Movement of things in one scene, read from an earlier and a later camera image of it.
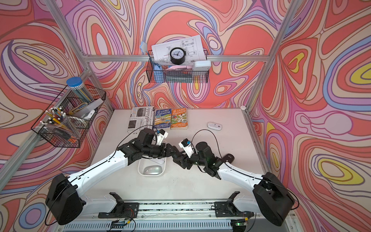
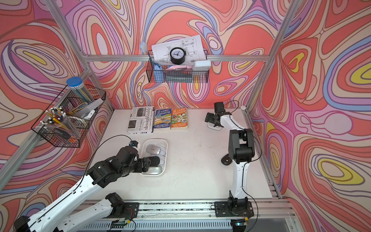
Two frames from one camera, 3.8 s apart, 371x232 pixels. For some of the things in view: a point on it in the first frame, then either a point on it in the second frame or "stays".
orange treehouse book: (178, 118) stays
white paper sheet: (192, 45) stays
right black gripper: (182, 159) to (209, 118)
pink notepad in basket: (182, 67) stays
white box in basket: (202, 65) stays
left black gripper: (162, 154) to (141, 168)
